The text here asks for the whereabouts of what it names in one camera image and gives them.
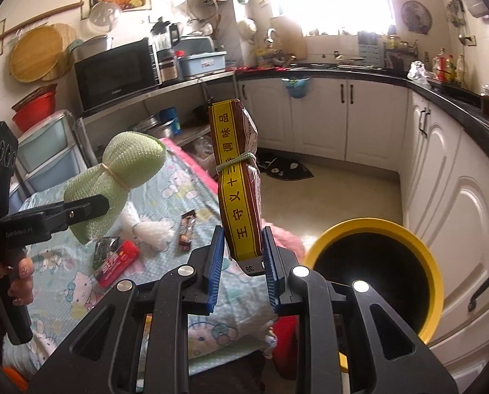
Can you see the green foam net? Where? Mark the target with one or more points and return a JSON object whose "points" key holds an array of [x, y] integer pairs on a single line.
{"points": [[133, 156]]}

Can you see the Hello Kitty tablecloth table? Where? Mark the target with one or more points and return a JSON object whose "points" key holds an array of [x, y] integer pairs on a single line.
{"points": [[174, 201]]}

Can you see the clear dome lid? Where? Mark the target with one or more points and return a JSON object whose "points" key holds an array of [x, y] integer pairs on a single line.
{"points": [[104, 16]]}

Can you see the wooden rolling pin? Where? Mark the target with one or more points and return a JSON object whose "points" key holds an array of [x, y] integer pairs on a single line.
{"points": [[43, 18]]}

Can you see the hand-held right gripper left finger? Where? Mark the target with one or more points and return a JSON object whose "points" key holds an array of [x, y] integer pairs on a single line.
{"points": [[215, 262]]}

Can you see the steel faucet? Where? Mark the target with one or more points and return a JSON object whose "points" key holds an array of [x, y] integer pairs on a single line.
{"points": [[271, 35]]}

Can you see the dark crumpled wrapper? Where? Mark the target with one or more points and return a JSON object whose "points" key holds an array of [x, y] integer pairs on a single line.
{"points": [[104, 248]]}

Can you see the wooden cutting board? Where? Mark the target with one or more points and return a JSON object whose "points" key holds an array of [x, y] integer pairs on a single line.
{"points": [[287, 37]]}

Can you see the green desktop drawer organizer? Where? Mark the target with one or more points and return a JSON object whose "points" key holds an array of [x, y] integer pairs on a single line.
{"points": [[369, 49]]}

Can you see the steel shelf rack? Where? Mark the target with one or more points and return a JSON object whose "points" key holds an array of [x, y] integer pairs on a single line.
{"points": [[178, 86]]}

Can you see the red flat packet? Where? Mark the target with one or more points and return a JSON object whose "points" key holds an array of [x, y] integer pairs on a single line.
{"points": [[117, 264]]}

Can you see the person's grey trouser leg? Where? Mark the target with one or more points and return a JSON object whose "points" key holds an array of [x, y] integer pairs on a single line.
{"points": [[228, 373]]}

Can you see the red floor mat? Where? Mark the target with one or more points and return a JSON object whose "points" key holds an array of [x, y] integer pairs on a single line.
{"points": [[285, 349]]}

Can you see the brown yellow-striped seasoning packet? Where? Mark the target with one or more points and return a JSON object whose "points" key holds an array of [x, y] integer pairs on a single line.
{"points": [[236, 197]]}

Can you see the yellow-rimmed white bin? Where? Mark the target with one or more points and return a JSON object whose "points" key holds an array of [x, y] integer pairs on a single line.
{"points": [[371, 225]]}

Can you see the black blender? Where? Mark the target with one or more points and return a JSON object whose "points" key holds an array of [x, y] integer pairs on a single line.
{"points": [[166, 53]]}

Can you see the dark floor mat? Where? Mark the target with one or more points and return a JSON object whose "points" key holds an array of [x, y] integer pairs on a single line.
{"points": [[285, 168]]}

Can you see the hanging kitchen utensils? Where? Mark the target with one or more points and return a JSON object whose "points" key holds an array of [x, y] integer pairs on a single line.
{"points": [[460, 16]]}

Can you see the round wall fan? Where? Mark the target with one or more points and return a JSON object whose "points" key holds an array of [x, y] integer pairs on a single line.
{"points": [[416, 17]]}

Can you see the cluster of condiment bottles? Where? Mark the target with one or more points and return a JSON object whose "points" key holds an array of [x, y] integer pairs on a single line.
{"points": [[447, 67]]}

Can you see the blue dish box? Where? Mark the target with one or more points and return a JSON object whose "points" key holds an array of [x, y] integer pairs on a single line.
{"points": [[201, 61]]}

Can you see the red plastic basin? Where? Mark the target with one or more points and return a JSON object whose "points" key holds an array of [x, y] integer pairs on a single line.
{"points": [[35, 111]]}

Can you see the blue hanging cabinet bin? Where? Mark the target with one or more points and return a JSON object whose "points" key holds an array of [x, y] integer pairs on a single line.
{"points": [[295, 88]]}

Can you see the blue can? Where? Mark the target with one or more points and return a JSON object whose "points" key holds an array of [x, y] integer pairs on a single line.
{"points": [[170, 121]]}

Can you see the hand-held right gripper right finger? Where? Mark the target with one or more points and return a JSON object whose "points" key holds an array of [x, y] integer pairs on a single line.
{"points": [[271, 271]]}

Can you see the brown snack bar wrapper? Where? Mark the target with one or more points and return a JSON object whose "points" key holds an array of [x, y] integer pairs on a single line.
{"points": [[187, 232]]}

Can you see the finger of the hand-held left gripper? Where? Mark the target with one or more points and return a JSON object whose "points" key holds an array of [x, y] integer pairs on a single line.
{"points": [[86, 209]]}

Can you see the white foam net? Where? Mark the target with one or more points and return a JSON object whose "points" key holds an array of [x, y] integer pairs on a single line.
{"points": [[154, 232]]}

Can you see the white hanging colander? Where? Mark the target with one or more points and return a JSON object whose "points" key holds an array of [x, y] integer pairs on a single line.
{"points": [[246, 29]]}

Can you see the round bamboo tray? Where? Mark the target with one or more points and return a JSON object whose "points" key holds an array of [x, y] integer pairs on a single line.
{"points": [[35, 55]]}

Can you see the black microwave oven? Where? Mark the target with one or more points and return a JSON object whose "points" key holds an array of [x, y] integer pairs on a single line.
{"points": [[113, 76]]}

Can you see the pink fluffy cushion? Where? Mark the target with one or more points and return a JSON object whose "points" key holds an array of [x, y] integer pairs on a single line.
{"points": [[293, 240]]}

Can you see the crumpled clear plastic bag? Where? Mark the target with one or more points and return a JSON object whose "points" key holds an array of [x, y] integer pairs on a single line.
{"points": [[419, 73]]}

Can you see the pale blue drawer unit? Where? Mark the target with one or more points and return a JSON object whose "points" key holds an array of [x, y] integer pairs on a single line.
{"points": [[47, 152]]}

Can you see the person's left hand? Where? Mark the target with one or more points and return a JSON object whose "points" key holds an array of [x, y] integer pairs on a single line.
{"points": [[22, 279]]}

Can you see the steel pot with lid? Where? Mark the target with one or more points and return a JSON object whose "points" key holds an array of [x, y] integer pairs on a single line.
{"points": [[92, 47]]}

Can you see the black wok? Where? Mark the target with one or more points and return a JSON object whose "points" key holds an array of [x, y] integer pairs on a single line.
{"points": [[201, 113]]}

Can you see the steel basin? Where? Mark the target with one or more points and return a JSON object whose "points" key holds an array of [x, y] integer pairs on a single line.
{"points": [[150, 127]]}

